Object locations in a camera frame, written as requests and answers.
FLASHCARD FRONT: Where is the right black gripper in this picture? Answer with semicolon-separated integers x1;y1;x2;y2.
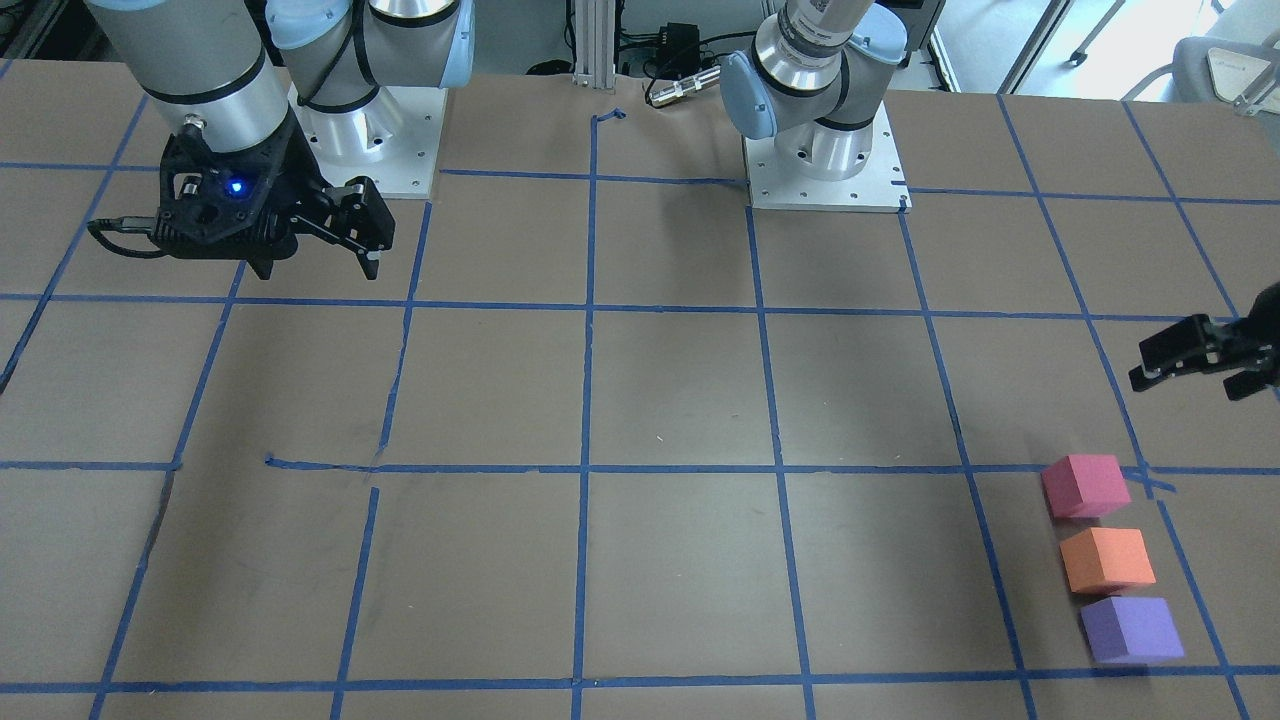
244;108;396;281

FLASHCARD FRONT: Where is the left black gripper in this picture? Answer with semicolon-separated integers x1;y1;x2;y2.
1129;282;1279;401

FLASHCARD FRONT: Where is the orange foam cube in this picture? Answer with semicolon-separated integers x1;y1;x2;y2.
1059;527;1157;594

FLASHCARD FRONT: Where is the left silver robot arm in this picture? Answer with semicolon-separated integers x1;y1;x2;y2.
719;1;1277;400

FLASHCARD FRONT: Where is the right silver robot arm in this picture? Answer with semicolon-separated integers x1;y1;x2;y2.
86;1;475;281

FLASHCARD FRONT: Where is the pink foam cube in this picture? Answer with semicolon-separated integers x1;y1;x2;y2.
1039;454;1132;519

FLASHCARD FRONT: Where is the purple foam cube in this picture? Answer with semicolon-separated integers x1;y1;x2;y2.
1080;596;1185;665

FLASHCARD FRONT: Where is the grey office chair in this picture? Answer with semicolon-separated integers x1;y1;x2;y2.
1123;33;1279;117

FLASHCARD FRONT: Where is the silver metal cylinder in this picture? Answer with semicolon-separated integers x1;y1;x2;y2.
645;65;721;109

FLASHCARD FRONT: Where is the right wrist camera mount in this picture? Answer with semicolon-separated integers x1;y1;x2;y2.
148;122;266;261

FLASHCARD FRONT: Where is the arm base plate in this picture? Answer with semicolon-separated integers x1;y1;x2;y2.
289;87;449;200
742;104;913;213

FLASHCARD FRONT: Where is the aluminium frame post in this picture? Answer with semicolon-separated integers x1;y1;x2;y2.
568;0;620;94

